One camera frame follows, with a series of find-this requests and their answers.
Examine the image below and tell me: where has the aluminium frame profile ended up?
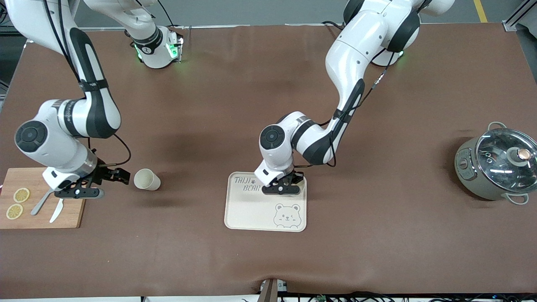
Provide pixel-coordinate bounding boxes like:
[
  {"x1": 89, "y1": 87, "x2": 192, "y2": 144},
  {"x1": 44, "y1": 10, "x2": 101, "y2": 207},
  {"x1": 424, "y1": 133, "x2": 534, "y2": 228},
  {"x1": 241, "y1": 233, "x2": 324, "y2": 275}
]
[{"x1": 503, "y1": 0, "x2": 537, "y2": 32}]

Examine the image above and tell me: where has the white plastic knife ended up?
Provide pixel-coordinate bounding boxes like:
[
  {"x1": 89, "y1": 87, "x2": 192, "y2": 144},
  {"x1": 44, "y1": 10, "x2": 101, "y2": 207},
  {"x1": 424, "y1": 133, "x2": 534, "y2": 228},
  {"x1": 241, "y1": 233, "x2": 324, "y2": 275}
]
[{"x1": 49, "y1": 198, "x2": 64, "y2": 224}]

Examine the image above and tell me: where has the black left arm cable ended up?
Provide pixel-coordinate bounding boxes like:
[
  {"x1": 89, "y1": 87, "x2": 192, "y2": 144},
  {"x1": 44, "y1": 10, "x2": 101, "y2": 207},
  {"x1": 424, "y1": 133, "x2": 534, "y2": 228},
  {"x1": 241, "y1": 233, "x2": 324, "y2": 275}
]
[{"x1": 294, "y1": 46, "x2": 397, "y2": 168}]

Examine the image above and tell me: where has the grey plastic knife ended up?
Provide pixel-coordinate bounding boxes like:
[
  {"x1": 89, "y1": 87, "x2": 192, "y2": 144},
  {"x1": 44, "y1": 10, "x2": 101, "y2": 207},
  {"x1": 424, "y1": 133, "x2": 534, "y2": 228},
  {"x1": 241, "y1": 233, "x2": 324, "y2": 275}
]
[{"x1": 31, "y1": 189, "x2": 55, "y2": 216}]

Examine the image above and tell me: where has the bamboo cutting board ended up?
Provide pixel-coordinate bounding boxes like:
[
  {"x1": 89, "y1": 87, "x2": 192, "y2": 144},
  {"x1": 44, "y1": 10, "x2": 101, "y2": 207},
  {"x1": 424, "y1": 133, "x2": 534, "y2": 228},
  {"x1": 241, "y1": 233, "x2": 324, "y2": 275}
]
[{"x1": 0, "y1": 167, "x2": 86, "y2": 229}]

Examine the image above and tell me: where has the white plastic cup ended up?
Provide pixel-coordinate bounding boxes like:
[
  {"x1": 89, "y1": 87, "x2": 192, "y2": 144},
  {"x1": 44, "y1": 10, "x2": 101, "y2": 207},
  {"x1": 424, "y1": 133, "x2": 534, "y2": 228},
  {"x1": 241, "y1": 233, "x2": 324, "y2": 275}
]
[{"x1": 133, "y1": 168, "x2": 161, "y2": 191}]

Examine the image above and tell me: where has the black cable at arm base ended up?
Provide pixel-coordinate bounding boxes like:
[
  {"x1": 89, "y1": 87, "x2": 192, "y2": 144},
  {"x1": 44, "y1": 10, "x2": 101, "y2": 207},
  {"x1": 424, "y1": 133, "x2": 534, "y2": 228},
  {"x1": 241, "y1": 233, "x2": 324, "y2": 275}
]
[{"x1": 157, "y1": 0, "x2": 177, "y2": 28}]

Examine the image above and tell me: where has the glass pot lid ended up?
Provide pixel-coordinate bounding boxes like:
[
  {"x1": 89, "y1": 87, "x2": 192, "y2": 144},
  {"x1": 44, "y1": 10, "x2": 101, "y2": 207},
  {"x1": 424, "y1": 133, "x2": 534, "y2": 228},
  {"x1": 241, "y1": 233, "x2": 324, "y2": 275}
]
[{"x1": 475, "y1": 128, "x2": 537, "y2": 193}]

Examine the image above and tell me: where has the brown table mat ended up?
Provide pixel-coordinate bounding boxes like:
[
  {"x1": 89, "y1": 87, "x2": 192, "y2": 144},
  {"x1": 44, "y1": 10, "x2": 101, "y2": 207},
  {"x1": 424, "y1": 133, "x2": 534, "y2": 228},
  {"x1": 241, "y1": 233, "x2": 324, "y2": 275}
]
[{"x1": 0, "y1": 23, "x2": 537, "y2": 299}]

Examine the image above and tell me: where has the cream tray with bear print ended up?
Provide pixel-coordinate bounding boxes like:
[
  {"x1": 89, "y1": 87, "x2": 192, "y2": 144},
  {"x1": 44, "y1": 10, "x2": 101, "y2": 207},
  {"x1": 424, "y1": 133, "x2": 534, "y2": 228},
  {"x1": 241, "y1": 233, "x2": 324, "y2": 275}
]
[{"x1": 224, "y1": 172, "x2": 308, "y2": 232}]

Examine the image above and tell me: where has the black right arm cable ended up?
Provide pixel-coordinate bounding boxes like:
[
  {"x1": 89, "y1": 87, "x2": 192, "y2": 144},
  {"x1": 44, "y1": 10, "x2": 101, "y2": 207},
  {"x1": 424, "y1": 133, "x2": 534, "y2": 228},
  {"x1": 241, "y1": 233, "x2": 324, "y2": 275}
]
[{"x1": 88, "y1": 133, "x2": 132, "y2": 166}]

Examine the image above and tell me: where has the grey cooking pot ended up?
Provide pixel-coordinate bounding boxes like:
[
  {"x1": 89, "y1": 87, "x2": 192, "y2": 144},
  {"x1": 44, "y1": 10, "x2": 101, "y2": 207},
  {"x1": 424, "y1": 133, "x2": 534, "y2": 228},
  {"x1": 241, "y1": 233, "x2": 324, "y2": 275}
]
[{"x1": 454, "y1": 122, "x2": 537, "y2": 205}]

